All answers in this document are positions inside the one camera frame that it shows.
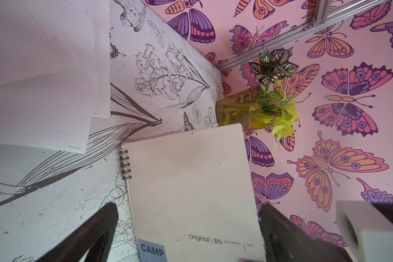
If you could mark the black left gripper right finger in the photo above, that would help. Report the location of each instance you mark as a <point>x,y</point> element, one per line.
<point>294,240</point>

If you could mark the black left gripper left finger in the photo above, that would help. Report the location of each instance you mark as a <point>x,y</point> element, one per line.
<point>92,240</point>

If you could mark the CAMP B5 spiral notebook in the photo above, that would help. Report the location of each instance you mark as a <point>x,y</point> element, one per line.
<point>191,197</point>

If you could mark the torn white page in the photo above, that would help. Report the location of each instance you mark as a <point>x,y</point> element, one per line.
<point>48,73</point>
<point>100,59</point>

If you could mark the green leafy plant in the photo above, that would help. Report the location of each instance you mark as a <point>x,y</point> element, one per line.
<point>277,106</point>

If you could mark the amber glass plant vase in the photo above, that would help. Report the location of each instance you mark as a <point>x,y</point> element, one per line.
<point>241,108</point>

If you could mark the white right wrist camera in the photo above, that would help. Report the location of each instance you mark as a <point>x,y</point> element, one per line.
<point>367,229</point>

